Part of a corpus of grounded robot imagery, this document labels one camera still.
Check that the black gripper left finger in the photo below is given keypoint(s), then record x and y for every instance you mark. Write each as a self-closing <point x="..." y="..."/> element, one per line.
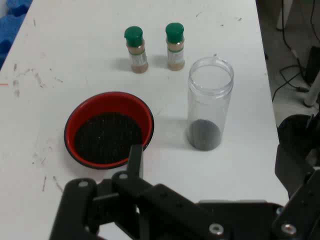
<point x="82" y="212"/>

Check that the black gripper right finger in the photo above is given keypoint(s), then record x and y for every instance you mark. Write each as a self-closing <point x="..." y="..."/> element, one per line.
<point x="305" y="212"/>

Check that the black seeds pile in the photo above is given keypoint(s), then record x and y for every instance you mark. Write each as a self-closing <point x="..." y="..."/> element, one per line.
<point x="107" y="137"/>
<point x="205" y="136"/>

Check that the clear plastic jar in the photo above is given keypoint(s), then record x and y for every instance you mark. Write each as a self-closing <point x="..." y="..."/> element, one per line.
<point x="210" y="100"/>

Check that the black equipment stand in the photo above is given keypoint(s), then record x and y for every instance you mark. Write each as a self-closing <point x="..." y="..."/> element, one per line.
<point x="292" y="140"/>

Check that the red bowl with black rim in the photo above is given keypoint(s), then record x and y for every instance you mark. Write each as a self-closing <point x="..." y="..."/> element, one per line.
<point x="110" y="102"/>

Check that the white furniture leg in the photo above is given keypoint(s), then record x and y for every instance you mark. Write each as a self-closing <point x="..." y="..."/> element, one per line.
<point x="312" y="95"/>
<point x="283" y="12"/>

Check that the green-capped spice bottle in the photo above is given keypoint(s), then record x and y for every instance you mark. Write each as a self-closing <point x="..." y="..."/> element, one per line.
<point x="136" y="57"/>
<point x="175" y="55"/>

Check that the dark blue foam mat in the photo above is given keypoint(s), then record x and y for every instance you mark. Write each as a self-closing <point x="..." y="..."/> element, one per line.
<point x="10" y="32"/>
<point x="20" y="6"/>

